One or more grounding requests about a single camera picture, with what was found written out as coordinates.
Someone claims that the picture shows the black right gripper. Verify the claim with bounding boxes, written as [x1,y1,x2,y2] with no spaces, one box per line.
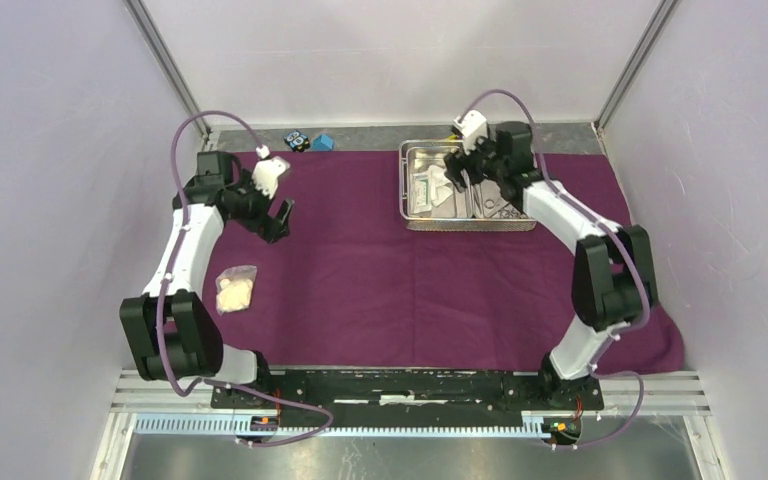
[443,128,507,194]

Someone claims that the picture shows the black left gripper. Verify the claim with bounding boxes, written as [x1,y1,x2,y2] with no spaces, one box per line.
[227,169,292,243]

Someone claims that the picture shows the suture packet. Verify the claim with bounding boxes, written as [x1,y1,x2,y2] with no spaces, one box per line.
[409,165,454,214]

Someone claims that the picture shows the metal mesh instrument tray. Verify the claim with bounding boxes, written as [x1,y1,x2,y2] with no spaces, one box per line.
[399,139,536,232]

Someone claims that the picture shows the purple cloth wrap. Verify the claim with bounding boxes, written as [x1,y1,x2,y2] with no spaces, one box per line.
[148,150,685,376]

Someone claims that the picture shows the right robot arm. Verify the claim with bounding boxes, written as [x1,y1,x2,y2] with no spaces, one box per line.
[444,117,657,408]

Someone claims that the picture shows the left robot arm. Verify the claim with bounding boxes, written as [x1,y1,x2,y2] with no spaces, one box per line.
[119,151,294,408]

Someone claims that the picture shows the steel surgical scissors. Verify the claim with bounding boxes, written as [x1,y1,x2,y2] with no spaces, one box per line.
[483,197,523,220]

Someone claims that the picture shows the steel right inner pan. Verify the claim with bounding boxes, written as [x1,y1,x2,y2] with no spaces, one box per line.
[471,180,528,221]

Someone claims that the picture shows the steel pan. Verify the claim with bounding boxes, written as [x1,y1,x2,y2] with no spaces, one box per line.
[471,180,528,221]
[404,145,474,220]

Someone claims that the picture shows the steel left inner pan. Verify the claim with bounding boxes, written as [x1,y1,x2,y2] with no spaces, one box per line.
[404,145,474,220]

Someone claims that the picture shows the black blue toy car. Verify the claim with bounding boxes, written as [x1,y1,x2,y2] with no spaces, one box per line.
[284,130,311,153]

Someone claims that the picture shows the blue toy block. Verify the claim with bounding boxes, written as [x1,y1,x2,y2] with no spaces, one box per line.
[311,134,336,152]

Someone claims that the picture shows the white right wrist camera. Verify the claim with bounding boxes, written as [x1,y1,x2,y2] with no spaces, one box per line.
[453,109,488,141]

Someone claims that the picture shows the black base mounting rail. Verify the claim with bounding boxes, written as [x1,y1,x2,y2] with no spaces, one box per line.
[210,368,605,429]

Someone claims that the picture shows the aluminium front frame rail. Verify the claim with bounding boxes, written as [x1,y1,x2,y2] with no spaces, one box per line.
[110,371,711,438]

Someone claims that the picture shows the aluminium corner frame rail right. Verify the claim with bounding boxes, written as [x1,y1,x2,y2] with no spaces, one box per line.
[592,0,681,135]

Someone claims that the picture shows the aluminium corner frame rail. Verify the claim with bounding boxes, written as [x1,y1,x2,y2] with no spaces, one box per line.
[592,0,681,135]
[123,0,201,115]

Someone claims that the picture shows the aluminium corner frame rail left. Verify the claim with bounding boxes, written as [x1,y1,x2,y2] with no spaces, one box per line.
[123,0,201,115]

